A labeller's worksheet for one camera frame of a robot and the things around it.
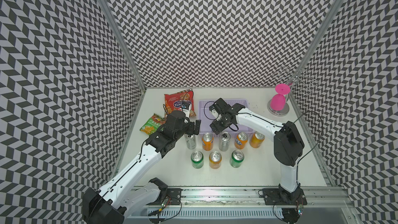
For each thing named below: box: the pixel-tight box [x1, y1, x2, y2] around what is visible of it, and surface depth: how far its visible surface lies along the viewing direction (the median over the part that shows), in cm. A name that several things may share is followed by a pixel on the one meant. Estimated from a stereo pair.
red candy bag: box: [164, 88, 197, 118], surface depth 110 cm
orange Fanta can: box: [234, 131, 249, 150], surface depth 84 cm
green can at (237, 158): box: [229, 149, 245, 168], surface depth 79 cm
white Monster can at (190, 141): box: [184, 133, 197, 150], surface depth 82 cm
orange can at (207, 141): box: [201, 132, 215, 152], surface depth 84 cm
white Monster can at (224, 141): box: [218, 131, 232, 152], surface depth 81 cm
